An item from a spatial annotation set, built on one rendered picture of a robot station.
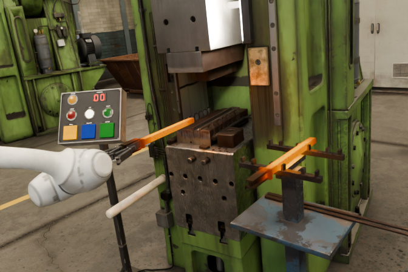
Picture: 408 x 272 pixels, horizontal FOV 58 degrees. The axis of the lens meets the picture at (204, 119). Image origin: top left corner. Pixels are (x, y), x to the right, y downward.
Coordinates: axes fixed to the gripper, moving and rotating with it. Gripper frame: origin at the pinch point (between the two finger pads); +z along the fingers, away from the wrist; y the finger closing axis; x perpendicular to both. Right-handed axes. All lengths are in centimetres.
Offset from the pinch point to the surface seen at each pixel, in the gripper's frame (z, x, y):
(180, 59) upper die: 44, 26, -5
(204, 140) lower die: 44.0, -12.8, 4.0
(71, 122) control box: 22, -1, -63
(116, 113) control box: 34, 1, -42
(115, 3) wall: 693, 105, -684
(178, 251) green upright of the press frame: 57, -95, -34
